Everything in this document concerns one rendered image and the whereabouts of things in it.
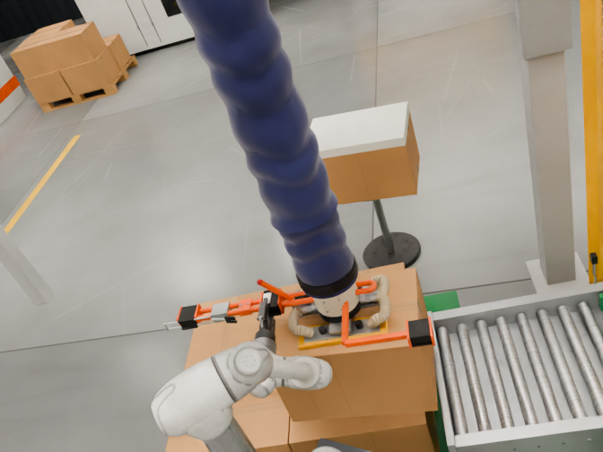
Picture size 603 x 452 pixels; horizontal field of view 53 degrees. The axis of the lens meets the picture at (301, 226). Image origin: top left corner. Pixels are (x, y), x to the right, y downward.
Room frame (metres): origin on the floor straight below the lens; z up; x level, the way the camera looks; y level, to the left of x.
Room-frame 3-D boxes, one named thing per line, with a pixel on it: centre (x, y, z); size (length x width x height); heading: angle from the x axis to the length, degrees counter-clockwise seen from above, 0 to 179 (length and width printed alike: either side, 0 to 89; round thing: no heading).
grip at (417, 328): (1.36, -0.24, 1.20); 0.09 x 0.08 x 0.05; 163
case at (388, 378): (1.71, -0.02, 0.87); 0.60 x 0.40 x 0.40; 71
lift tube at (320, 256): (1.70, -0.03, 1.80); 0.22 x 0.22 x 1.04
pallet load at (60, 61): (9.07, 2.13, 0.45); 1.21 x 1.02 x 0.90; 71
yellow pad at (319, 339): (1.60, 0.00, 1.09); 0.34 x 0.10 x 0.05; 73
